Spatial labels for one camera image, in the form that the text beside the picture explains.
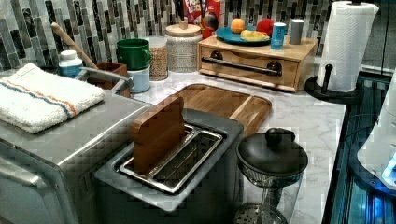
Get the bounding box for red cereal box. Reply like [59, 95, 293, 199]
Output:
[183, 0, 225, 38]

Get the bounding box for wooden drawer box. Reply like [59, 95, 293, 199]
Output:
[197, 35, 318, 92]

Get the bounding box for blue drink can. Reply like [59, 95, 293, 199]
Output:
[271, 22, 286, 49]

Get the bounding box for green mug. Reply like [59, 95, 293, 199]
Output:
[117, 38, 151, 70]

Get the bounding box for light blue mug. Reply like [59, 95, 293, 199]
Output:
[128, 67, 150, 93]

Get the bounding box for white pill bottle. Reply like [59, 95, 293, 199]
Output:
[59, 50, 82, 78]

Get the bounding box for brown wooden utensil box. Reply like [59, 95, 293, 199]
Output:
[85, 62, 134, 97]

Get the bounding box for white paper towel roll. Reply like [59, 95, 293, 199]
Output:
[317, 1, 379, 92]

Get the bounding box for glass french press black lid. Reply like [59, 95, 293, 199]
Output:
[233, 128, 308, 224]

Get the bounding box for wooden drawer with black handle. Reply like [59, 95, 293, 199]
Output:
[199, 47, 299, 91]

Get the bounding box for white striped folded towel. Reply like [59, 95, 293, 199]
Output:
[0, 63, 106, 133]

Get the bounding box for brown wooden toast slice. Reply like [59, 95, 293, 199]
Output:
[131, 95, 185, 175]

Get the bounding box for grey cylindrical shaker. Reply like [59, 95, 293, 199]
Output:
[290, 19, 304, 45]

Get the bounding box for orange fruit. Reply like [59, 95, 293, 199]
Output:
[230, 18, 245, 34]

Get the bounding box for wooden cutting board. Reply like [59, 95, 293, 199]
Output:
[176, 84, 272, 136]

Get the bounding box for stainless steel toaster oven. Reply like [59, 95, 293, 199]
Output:
[0, 66, 154, 224]

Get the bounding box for black paper towel holder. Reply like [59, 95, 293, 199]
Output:
[304, 64, 364, 105]

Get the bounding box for teal plate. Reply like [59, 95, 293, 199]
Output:
[216, 27, 271, 47]

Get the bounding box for red apple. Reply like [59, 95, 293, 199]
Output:
[256, 18, 274, 36]

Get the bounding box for grey two-slot toaster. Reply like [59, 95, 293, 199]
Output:
[94, 109, 244, 224]

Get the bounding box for grey canister with wooden lid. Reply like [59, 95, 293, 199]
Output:
[165, 19, 202, 73]

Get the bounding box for glass jar of grains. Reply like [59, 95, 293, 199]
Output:
[147, 36, 168, 81]

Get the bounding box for yellow banana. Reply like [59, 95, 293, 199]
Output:
[240, 30, 270, 41]

